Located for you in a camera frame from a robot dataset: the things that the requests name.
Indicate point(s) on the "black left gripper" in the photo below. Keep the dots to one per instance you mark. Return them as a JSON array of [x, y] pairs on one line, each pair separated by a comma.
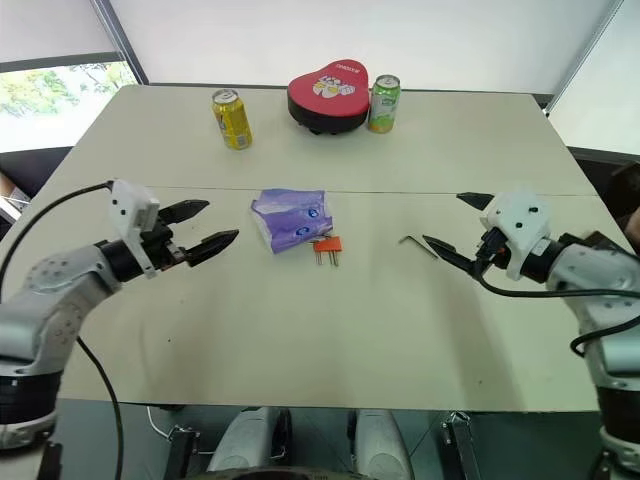
[[160, 245]]

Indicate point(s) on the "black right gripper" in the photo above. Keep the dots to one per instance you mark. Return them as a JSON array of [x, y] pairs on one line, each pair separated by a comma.
[[492, 250]]

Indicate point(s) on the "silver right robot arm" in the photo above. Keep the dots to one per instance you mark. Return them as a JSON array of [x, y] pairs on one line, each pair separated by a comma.
[[600, 280]]

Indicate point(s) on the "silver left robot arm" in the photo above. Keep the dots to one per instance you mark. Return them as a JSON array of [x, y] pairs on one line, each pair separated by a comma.
[[50, 300]]

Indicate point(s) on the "metal hex key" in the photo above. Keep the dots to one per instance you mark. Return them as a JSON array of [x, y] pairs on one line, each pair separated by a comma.
[[420, 246]]

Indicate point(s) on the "small orange rectangular block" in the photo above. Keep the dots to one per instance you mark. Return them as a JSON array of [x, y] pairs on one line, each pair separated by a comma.
[[328, 244]]

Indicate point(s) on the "purple tissue pack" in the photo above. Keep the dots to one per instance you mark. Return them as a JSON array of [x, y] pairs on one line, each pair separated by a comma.
[[292, 220]]

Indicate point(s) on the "yellow drink can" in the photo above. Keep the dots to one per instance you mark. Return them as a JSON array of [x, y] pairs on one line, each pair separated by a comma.
[[234, 122]]

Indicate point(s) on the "green drink can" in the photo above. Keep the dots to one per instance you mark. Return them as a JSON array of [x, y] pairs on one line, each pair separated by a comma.
[[384, 107]]

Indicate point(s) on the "dark-haired bystander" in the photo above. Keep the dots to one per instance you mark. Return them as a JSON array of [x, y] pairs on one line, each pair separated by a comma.
[[625, 195]]

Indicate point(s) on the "dark sofa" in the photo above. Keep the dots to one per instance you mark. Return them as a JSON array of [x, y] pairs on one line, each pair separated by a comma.
[[30, 170]]

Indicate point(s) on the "red heart-shaped box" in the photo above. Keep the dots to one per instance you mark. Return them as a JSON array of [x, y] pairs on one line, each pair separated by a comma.
[[330, 92]]

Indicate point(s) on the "white rounded robot leg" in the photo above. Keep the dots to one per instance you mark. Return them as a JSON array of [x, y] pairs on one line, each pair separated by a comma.
[[382, 445], [245, 440]]

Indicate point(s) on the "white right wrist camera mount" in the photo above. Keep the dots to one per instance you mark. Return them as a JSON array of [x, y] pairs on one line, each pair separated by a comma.
[[520, 220]]

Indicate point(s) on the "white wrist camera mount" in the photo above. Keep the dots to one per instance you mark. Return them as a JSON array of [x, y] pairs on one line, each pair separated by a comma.
[[520, 220], [130, 210]]

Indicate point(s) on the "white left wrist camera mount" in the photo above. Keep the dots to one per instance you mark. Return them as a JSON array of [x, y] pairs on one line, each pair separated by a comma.
[[130, 210]]

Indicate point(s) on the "dark window frame post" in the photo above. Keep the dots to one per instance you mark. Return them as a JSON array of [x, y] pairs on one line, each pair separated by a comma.
[[122, 42]]

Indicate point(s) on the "black metal stand bracket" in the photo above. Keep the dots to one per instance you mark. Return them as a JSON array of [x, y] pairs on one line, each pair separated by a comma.
[[460, 445], [182, 450]]

